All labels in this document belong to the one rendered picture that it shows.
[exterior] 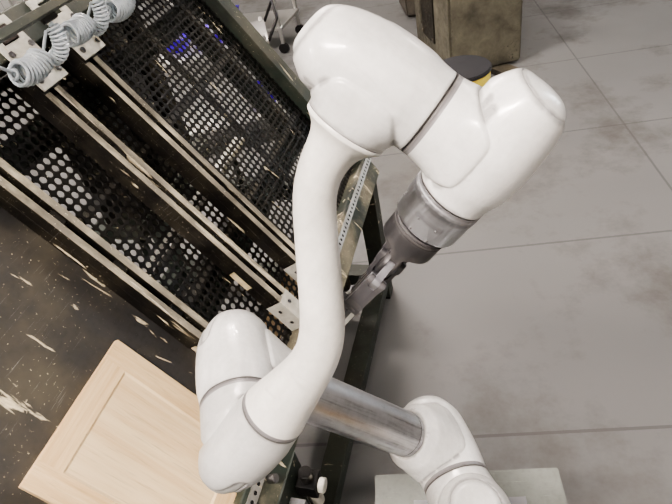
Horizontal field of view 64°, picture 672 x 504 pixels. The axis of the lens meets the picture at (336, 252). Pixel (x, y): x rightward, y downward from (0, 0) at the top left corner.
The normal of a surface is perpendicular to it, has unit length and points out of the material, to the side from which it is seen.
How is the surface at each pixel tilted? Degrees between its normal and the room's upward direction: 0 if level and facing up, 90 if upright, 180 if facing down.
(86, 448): 59
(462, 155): 78
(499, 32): 90
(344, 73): 74
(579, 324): 0
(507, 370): 0
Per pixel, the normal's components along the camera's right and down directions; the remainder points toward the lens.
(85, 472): 0.73, -0.36
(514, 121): -0.25, 0.28
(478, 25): 0.17, 0.63
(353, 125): -0.22, 0.49
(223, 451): -0.55, 0.07
